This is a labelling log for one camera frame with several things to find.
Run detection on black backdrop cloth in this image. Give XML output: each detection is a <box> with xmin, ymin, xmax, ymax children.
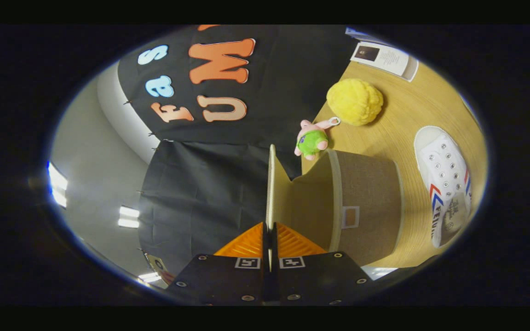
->
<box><xmin>117</xmin><ymin>25</ymin><xmax>360</xmax><ymax>276</ymax></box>

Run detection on white shoe red blue stripes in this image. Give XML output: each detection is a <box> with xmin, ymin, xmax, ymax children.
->
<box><xmin>413</xmin><ymin>126</ymin><xmax>472</xmax><ymax>249</ymax></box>

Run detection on white cover book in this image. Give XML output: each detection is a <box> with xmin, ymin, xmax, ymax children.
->
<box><xmin>350</xmin><ymin>41</ymin><xmax>420</xmax><ymax>83</ymax></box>

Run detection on pink plush toy green shirt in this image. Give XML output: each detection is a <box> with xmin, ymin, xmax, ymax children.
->
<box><xmin>294</xmin><ymin>117</ymin><xmax>341</xmax><ymax>161</ymax></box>

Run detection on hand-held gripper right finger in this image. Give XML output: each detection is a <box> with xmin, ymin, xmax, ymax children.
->
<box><xmin>272</xmin><ymin>222</ymin><xmax>374</xmax><ymax>306</ymax></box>

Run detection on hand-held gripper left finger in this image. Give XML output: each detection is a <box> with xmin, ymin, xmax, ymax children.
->
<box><xmin>166</xmin><ymin>222</ymin><xmax>270</xmax><ymax>306</ymax></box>

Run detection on beige fabric storage box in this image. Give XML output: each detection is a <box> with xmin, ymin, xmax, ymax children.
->
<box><xmin>265</xmin><ymin>144</ymin><xmax>405</xmax><ymax>268</ymax></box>

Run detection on yellow plush toy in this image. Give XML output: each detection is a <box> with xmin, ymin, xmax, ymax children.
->
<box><xmin>326</xmin><ymin>78</ymin><xmax>384</xmax><ymax>126</ymax></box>

